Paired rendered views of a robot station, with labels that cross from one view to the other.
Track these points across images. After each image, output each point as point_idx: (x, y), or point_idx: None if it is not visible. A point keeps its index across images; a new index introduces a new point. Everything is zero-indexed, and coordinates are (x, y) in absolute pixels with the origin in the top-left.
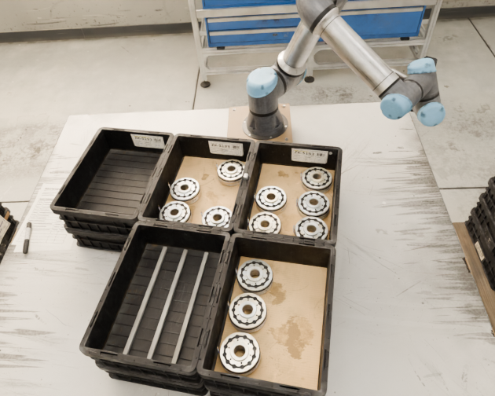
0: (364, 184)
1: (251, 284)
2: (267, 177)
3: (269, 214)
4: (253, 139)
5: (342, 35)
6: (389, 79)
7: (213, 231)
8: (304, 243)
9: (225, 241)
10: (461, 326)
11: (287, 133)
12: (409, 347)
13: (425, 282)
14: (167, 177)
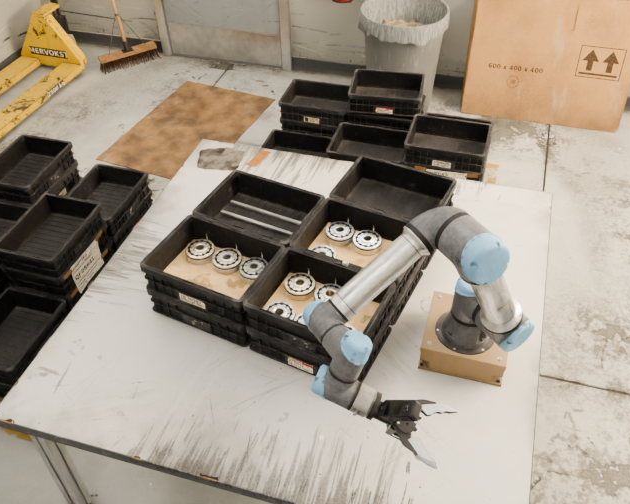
0: (356, 429)
1: (245, 263)
2: (366, 306)
3: (309, 288)
4: (440, 315)
5: (386, 248)
6: (334, 296)
7: (293, 235)
8: (253, 285)
9: (280, 240)
10: (156, 435)
11: (441, 347)
12: (163, 386)
13: (210, 428)
14: (382, 227)
